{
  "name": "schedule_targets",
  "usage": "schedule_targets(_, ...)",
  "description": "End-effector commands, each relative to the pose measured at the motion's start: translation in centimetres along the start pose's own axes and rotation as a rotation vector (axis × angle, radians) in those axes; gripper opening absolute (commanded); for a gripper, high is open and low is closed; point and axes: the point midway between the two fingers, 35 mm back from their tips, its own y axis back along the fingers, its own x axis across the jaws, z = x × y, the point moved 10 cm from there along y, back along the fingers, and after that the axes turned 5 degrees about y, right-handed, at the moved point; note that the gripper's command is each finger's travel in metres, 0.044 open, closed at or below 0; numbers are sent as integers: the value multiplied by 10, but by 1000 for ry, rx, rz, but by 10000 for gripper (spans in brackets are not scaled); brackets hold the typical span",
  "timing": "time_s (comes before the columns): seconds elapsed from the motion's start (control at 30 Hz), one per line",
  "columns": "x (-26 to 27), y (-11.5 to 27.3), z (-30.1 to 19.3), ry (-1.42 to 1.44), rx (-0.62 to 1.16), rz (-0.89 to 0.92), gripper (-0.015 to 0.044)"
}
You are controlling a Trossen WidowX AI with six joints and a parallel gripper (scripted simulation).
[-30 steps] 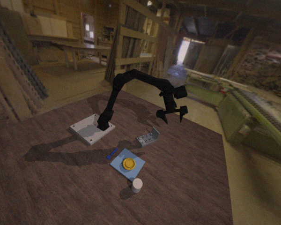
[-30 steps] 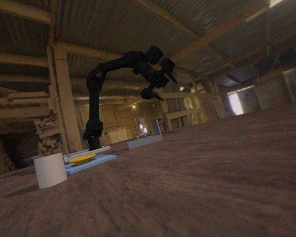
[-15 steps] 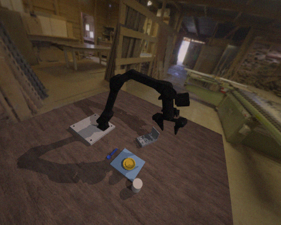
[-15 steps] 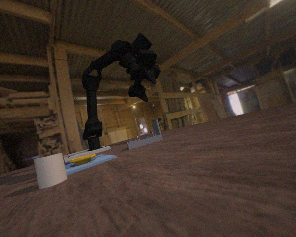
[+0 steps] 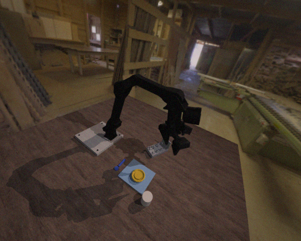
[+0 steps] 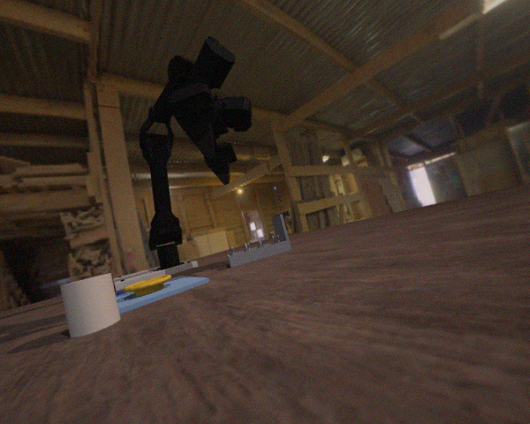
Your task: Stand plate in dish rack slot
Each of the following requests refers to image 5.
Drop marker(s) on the yellow round plate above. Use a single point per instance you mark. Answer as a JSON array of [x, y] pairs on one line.
[[138, 175]]

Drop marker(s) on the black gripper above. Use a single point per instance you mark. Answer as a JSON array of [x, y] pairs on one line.
[[170, 129]]

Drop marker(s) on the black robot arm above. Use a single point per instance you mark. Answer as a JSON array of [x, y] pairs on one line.
[[176, 104]]

